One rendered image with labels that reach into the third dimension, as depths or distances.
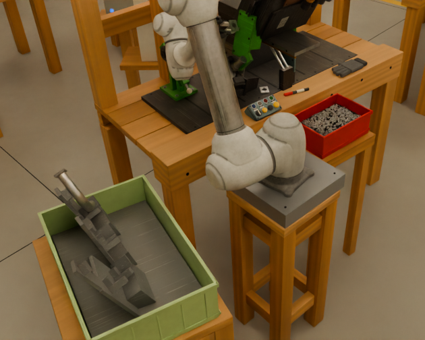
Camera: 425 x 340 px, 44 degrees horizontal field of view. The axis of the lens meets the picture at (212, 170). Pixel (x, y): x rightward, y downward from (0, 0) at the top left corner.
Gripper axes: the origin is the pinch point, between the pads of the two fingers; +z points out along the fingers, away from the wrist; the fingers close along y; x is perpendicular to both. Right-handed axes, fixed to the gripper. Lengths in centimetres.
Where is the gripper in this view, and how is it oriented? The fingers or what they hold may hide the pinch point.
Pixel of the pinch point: (228, 27)
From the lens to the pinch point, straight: 255.4
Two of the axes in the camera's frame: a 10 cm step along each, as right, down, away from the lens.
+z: 7.4, -1.3, 6.6
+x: -6.1, 2.8, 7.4
